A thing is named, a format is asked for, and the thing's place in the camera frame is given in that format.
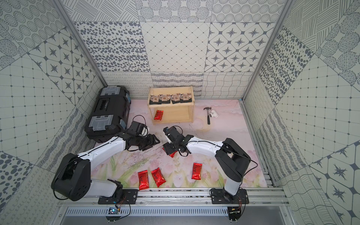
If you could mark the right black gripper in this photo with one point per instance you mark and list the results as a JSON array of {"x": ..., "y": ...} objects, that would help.
[{"x": 167, "y": 148}]

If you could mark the black tea bag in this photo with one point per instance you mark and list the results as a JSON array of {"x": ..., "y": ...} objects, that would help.
[
  {"x": 186, "y": 98},
  {"x": 155, "y": 100},
  {"x": 176, "y": 98},
  {"x": 164, "y": 99}
]

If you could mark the white pipe fitting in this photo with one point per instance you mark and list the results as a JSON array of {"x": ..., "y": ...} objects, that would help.
[{"x": 213, "y": 114}]

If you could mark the aluminium mounting rail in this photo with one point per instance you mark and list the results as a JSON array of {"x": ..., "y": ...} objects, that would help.
[{"x": 268, "y": 196}]

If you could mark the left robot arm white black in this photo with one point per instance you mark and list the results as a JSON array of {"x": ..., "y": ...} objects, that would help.
[{"x": 73, "y": 177}]

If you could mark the left green circuit board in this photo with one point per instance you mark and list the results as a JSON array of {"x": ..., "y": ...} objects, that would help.
[{"x": 113, "y": 211}]

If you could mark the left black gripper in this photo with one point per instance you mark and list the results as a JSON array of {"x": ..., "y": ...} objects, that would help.
[{"x": 145, "y": 141}]

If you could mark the black handled hammer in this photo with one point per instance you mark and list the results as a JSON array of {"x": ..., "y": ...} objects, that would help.
[{"x": 208, "y": 110}]

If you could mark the black plastic toolbox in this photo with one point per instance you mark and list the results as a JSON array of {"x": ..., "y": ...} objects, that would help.
[{"x": 109, "y": 115}]

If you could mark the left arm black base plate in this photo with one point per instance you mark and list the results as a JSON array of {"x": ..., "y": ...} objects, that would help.
[{"x": 127, "y": 196}]

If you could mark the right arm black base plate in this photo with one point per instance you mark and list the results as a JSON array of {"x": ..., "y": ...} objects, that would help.
[{"x": 220, "y": 196}]

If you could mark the right black circuit board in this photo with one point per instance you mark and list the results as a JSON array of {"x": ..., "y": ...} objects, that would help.
[{"x": 234, "y": 213}]

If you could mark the red tea bag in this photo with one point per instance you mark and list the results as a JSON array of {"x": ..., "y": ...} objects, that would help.
[
  {"x": 158, "y": 115},
  {"x": 172, "y": 154},
  {"x": 143, "y": 180},
  {"x": 196, "y": 172},
  {"x": 158, "y": 177}
]

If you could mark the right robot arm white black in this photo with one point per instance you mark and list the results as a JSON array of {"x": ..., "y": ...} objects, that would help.
[{"x": 233, "y": 160}]

